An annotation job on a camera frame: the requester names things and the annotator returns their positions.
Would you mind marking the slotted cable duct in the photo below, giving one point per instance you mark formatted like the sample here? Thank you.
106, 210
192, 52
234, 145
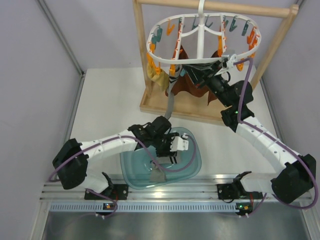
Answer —
150, 207

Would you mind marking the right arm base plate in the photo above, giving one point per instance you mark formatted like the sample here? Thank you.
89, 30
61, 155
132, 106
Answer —
231, 191

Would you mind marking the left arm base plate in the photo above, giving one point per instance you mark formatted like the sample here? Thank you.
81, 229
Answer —
118, 192

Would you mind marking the wooden hanging rack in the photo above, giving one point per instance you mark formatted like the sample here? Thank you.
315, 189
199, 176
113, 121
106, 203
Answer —
187, 106

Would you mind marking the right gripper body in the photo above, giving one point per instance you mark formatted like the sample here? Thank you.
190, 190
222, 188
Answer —
217, 81

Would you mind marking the aluminium mounting rail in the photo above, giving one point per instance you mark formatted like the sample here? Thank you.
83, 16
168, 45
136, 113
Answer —
196, 189

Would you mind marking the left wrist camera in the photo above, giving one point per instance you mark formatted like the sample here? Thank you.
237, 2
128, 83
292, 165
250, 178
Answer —
179, 143

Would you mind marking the right brown sock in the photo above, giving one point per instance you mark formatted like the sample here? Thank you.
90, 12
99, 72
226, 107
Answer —
211, 96

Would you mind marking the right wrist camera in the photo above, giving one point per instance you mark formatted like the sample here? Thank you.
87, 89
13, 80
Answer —
228, 60

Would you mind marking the teal plastic tub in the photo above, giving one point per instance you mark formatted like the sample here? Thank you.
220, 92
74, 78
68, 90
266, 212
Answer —
136, 166

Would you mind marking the white round clip hanger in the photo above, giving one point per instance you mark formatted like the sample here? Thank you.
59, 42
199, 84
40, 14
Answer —
192, 38

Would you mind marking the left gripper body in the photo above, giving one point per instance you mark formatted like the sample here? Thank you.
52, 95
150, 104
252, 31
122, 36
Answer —
162, 145

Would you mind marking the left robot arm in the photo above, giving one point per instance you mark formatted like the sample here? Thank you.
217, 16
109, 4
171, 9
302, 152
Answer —
73, 163

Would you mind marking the yellow sock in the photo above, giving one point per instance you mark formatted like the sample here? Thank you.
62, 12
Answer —
162, 80
151, 73

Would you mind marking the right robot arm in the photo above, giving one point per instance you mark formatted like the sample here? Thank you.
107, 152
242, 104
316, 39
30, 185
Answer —
294, 174

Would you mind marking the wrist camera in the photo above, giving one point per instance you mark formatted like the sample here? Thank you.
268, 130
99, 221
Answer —
228, 60
179, 143

